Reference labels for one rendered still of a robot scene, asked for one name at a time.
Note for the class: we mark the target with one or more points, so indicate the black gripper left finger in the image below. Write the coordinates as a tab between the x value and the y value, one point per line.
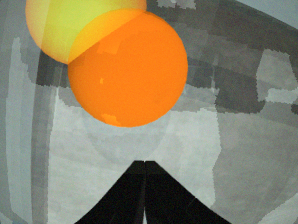
124	203

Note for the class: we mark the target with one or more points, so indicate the clear l-shaped low wall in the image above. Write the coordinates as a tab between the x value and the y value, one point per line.
19	59

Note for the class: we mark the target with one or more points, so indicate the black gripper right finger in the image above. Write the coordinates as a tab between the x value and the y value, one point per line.
168	202

